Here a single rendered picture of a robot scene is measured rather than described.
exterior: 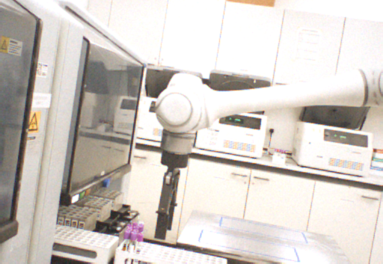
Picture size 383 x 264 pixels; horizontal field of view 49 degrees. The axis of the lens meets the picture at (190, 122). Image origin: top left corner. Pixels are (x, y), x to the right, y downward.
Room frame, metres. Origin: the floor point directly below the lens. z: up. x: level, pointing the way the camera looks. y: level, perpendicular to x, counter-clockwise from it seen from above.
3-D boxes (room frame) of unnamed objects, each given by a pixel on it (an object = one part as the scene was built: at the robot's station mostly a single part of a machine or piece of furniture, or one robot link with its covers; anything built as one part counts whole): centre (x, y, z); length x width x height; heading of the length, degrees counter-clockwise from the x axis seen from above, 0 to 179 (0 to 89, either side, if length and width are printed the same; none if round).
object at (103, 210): (1.46, 0.26, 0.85); 0.12 x 0.02 x 0.06; 173
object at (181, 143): (1.13, 0.03, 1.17); 0.09 x 0.09 x 0.06
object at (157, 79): (3.77, 0.20, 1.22); 0.62 x 0.56 x 0.64; 171
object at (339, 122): (3.60, -1.22, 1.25); 0.62 x 0.56 x 0.69; 173
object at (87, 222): (1.31, 0.27, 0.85); 0.12 x 0.02 x 0.06; 174
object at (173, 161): (1.13, 0.03, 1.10); 0.08 x 0.07 x 0.09; 173
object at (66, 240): (1.16, 0.30, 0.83); 0.30 x 0.10 x 0.06; 83
